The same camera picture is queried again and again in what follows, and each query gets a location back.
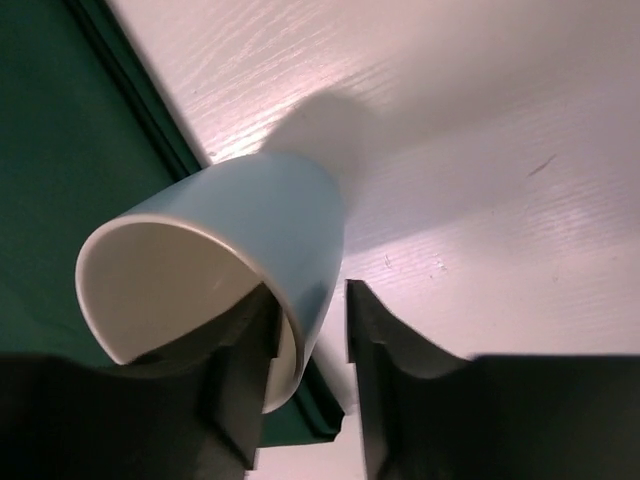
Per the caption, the dark green cloth napkin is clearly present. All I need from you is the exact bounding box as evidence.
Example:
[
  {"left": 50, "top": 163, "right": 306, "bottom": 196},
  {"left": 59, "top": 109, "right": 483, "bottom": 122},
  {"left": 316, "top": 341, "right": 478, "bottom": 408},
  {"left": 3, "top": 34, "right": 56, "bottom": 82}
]
[{"left": 0, "top": 0, "right": 346, "bottom": 449}]

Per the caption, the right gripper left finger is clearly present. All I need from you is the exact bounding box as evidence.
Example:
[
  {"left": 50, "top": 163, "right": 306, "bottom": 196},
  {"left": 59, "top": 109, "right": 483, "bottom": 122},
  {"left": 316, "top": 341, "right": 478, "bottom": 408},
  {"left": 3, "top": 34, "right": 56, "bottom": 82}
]
[{"left": 1, "top": 285, "right": 279, "bottom": 479}]

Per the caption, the blue mug white inside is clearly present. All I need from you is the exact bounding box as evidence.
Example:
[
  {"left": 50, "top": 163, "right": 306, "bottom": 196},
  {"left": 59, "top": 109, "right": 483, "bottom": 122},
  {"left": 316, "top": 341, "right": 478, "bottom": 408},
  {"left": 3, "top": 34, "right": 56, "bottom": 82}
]
[{"left": 75, "top": 153, "right": 345, "bottom": 412}]

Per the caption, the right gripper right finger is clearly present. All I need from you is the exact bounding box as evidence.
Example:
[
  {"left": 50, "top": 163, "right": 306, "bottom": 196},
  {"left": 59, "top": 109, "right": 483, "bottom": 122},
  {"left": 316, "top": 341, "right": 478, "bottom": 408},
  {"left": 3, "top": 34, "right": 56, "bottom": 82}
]
[{"left": 346, "top": 280, "right": 639, "bottom": 479}]

